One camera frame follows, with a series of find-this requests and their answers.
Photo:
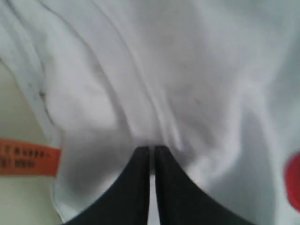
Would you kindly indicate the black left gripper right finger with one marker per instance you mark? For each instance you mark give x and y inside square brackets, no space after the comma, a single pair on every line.
[180,201]

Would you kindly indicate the white t-shirt red lettering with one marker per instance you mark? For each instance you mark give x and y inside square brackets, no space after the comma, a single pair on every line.
[217,81]

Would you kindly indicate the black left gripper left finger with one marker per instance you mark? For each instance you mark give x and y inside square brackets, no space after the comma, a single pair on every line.
[126,202]

